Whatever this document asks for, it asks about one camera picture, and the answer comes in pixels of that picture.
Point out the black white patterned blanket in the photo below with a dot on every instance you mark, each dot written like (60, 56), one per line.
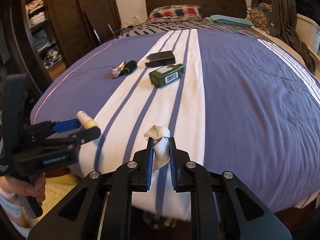
(154, 28)

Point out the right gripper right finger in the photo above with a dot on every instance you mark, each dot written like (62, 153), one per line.
(181, 180)

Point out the person's left hand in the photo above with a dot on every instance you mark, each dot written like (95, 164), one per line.
(12, 187)

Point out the black box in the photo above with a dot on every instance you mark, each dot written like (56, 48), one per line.
(160, 59)

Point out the grey white knotted cloth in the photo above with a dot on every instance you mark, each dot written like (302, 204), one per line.
(160, 136)

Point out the crumpled silver pink wrapper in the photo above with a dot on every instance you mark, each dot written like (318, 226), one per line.
(116, 71)

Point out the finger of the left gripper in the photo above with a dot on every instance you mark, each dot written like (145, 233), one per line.
(65, 126)
(82, 137)

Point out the dark wooden headboard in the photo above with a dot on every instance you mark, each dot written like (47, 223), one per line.
(232, 8)

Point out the white yellow tube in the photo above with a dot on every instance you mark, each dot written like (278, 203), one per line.
(85, 120)

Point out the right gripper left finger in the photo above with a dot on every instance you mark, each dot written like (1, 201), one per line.
(141, 178)

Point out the white window sill bench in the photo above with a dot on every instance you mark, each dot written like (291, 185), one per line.
(308, 31)

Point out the plaid red blue pillow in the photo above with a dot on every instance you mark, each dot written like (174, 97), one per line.
(175, 13)

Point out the brown hanging curtain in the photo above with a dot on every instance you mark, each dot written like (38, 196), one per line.
(285, 21)

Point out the patterned brown cushion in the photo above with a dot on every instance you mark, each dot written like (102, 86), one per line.
(261, 16)

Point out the green bottle with barcode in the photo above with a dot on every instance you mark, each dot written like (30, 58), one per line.
(166, 74)

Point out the yellow fluffy rug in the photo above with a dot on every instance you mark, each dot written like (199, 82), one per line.
(56, 189)

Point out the white wall socket with cables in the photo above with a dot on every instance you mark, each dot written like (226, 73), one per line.
(127, 26)

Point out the black green thread spool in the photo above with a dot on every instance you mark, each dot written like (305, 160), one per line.
(129, 68)

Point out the dark wooden wardrobe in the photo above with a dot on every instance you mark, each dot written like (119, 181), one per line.
(46, 37)

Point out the purple white striped bedspread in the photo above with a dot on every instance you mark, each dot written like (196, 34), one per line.
(242, 104)

